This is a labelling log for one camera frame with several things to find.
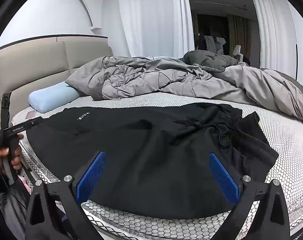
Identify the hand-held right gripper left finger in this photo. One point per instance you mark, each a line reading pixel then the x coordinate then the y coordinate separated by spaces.
pixel 91 175

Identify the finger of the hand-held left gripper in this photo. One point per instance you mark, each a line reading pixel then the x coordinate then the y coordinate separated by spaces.
pixel 5 110

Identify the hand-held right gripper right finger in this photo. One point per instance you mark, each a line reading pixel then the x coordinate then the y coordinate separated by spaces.
pixel 224 177

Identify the black pants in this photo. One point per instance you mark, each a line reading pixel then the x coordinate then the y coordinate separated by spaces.
pixel 141 155

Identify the person's left forearm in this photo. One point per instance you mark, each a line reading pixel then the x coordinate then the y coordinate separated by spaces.
pixel 4 205

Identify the person's left hand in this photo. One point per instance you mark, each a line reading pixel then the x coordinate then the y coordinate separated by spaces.
pixel 15 163

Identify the light blue pillow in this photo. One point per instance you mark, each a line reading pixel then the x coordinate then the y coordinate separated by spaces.
pixel 51 96

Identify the pink cloth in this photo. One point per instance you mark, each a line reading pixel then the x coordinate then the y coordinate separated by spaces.
pixel 25 183

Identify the beige padded headboard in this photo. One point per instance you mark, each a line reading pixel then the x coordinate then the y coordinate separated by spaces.
pixel 41 65

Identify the white honeycomb bed mat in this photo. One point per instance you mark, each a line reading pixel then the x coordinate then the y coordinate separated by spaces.
pixel 281 135

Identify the light grey duvet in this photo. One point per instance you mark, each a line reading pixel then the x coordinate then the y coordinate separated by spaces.
pixel 166 80

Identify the white chair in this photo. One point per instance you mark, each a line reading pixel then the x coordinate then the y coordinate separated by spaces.
pixel 237 51

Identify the hanging grey clothes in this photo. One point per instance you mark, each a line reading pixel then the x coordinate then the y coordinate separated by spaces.
pixel 214 43

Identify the beige window curtain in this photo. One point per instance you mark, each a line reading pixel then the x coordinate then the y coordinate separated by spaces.
pixel 237 30

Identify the white sheer curtain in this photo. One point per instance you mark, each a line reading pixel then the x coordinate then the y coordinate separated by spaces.
pixel 151 17
pixel 274 25

